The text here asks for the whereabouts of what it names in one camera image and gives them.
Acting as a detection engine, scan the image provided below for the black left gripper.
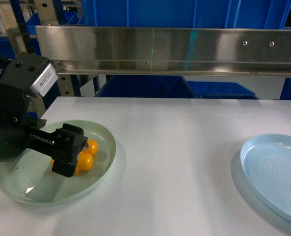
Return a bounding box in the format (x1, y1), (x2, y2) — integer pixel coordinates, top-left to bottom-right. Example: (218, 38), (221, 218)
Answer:
(0, 53), (88, 177)

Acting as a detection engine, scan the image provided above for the yellow toy block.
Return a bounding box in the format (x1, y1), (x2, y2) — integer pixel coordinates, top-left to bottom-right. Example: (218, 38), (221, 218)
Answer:
(48, 138), (98, 177)

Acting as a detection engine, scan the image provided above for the green plate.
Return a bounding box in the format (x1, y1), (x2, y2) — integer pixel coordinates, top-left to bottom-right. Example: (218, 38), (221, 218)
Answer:
(0, 120), (116, 205)

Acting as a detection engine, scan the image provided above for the blue bin behind table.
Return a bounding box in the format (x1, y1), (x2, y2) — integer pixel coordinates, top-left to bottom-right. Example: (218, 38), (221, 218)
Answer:
(187, 81), (257, 100)
(96, 75), (197, 98)

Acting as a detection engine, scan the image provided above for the steel shelf rack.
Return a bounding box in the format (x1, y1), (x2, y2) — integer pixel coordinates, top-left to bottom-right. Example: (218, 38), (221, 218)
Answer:
(0, 0), (291, 118)

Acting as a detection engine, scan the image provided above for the large blue bin on shelf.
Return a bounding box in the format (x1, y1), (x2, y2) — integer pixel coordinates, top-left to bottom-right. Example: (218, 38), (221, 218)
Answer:
(82, 0), (291, 30)

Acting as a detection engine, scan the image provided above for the light blue plate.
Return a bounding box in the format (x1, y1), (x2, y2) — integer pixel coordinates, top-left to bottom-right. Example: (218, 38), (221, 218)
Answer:
(240, 134), (291, 222)

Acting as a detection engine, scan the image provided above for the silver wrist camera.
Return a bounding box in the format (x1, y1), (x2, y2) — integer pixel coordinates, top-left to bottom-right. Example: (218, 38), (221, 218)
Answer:
(29, 63), (58, 97)

